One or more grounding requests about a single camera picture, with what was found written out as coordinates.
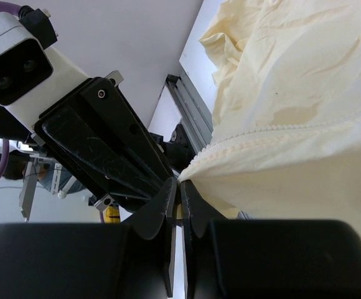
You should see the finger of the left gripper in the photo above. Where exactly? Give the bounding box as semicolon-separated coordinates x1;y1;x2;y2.
80;77;172;184

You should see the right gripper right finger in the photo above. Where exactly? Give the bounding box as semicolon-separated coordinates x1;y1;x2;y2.
180;181;230;298

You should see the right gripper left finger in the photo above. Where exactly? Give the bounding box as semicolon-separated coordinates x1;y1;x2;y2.
127;178;177;296

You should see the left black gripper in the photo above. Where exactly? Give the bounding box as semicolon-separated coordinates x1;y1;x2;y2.
0;70;164;202

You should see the cream yellow hooded jacket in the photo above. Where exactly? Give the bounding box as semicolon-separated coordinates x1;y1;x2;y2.
179;1;361;233

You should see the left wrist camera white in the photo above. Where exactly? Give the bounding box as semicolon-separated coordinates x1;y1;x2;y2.
0;6;88;131

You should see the aluminium front rail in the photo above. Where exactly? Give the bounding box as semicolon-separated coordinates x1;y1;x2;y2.
166;71;213;153

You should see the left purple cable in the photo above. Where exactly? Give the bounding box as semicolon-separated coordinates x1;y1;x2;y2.
0;1;26;196

